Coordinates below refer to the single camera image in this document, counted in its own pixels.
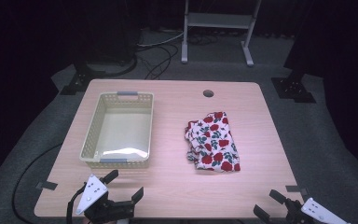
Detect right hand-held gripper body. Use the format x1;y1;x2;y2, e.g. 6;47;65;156
283;197;350;224

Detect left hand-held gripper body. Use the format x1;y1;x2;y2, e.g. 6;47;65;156
75;174;135;224

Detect cream plastic basket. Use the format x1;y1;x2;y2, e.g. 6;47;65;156
79;91;155;170

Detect red floral cloth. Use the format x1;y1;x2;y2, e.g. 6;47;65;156
185;111;241;173

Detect person's left hand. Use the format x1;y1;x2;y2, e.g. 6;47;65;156
83;218;119;224

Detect dark tape strip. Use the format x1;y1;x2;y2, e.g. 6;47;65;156
35;180;59;191
284;185;310;197

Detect black stand base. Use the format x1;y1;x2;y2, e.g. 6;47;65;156
270;68;317;105
59;61;107;96

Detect white metal stand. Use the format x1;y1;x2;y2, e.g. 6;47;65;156
181;0;262;67

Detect left hand-held gripper black cable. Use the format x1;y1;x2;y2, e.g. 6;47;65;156
65;182;88;224

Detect thick black floor cable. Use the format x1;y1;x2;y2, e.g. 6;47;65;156
87;53;138;78

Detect thin black floor cables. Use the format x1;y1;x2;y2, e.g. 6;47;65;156
136;43;181;80

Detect white floor cable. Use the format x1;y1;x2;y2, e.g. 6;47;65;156
136;31;185;49

